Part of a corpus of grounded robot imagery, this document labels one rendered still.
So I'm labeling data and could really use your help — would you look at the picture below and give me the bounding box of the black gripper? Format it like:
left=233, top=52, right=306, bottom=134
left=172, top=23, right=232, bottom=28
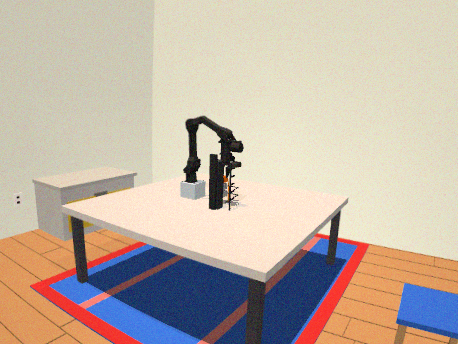
left=219, top=151, right=242, bottom=178

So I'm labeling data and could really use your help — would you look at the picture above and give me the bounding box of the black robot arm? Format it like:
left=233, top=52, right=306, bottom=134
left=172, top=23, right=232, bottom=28
left=183, top=115, right=244, bottom=183

